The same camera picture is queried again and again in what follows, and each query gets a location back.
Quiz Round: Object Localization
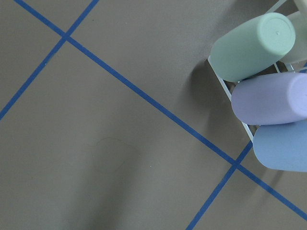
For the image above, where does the mint green cup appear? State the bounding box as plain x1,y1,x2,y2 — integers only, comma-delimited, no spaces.
209,12,295,82

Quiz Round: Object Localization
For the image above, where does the lavender cup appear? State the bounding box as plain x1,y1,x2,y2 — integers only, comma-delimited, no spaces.
231,72,307,125

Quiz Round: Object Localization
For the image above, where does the blue cup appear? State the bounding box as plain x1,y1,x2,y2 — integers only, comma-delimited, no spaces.
253,120,307,172

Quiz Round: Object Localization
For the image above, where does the beige cup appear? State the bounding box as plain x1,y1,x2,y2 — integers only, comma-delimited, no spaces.
281,11,307,64

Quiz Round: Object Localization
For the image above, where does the white wire cup rack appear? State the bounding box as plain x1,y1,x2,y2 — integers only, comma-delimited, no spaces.
207,0,307,142

